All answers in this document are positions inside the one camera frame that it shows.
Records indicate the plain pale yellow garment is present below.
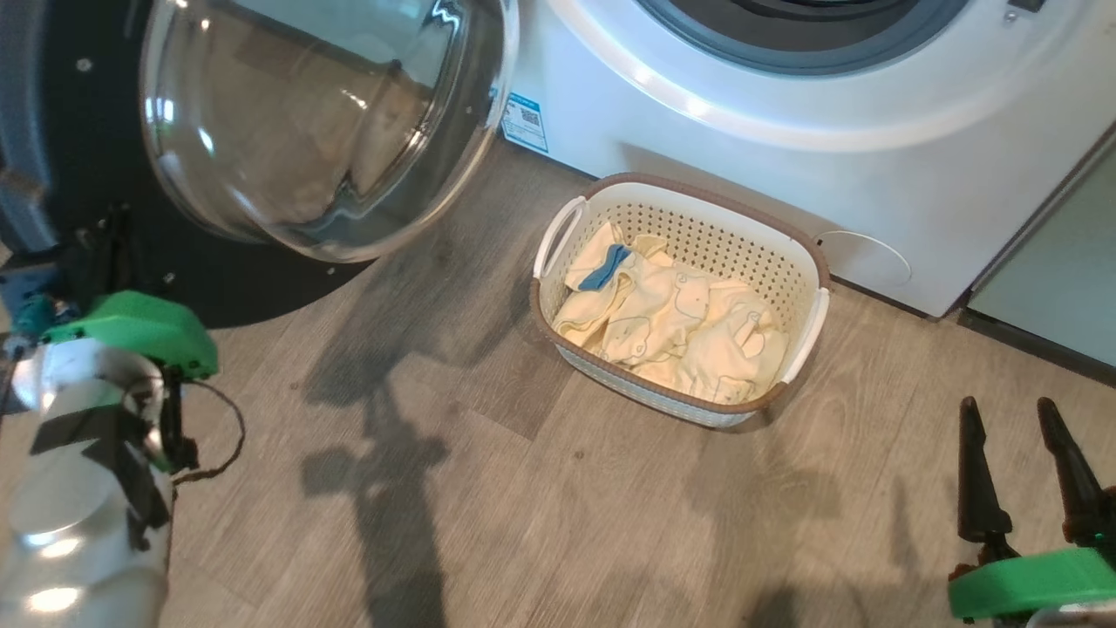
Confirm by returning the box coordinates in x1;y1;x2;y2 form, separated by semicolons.
602;266;792;406

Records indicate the pale yellow garment blue collar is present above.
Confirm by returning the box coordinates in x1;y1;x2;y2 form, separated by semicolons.
552;221;690;354

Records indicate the white washing machine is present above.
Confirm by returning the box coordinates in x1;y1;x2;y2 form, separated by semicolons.
501;0;1116;319

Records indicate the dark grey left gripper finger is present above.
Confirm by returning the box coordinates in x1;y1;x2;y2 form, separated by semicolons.
63;229;97;297
94;205;133;296

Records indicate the glass washing machine door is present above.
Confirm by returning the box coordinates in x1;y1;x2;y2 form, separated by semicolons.
0;0;521;331

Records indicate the perforated steel washer drum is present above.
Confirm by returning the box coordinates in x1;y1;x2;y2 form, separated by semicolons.
732;0;925;23

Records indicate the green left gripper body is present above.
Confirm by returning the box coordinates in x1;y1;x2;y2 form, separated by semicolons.
42;290;220;381

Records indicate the grey rubber door gasket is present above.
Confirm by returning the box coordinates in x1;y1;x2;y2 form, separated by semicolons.
636;0;973;78

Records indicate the teal cable connector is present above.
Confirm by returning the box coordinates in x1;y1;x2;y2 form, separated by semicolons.
13;292;64;339

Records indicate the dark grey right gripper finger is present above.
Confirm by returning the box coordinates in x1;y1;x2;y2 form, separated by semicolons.
1036;397;1116;549
957;397;1014;543

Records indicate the cream plastic laundry basket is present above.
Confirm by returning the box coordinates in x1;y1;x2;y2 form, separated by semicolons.
529;172;832;430

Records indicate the pale green cabinet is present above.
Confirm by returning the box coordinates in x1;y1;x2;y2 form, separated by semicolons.
959;122;1116;389

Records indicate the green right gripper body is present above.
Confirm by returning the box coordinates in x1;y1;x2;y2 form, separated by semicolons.
948;539;1116;625

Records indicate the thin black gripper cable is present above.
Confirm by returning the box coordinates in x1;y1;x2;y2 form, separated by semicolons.
170;379;247;485

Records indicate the blue energy label sticker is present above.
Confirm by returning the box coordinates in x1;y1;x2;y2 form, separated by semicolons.
501;92;550;155

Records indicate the round white filter cover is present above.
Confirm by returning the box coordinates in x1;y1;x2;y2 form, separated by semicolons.
815;229;914;289

